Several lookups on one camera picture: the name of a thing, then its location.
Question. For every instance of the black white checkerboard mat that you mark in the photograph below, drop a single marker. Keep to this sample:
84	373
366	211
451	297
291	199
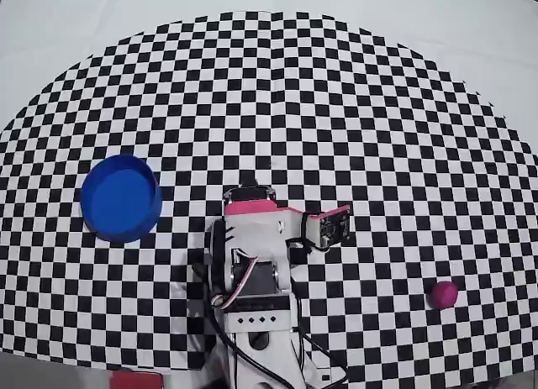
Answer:
269	90

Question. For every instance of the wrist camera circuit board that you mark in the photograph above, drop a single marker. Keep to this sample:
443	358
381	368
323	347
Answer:
334	227

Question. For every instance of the blue round box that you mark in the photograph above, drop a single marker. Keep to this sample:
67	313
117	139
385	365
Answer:
119	200

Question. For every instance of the red flat object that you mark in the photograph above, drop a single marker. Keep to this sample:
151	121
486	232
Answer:
136	380

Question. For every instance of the pink faceted ball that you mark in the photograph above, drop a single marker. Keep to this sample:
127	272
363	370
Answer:
444	295

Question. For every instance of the white pink gripper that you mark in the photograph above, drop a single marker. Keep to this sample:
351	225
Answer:
249	195

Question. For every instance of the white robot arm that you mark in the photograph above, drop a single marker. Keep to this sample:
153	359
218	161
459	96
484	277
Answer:
260	322

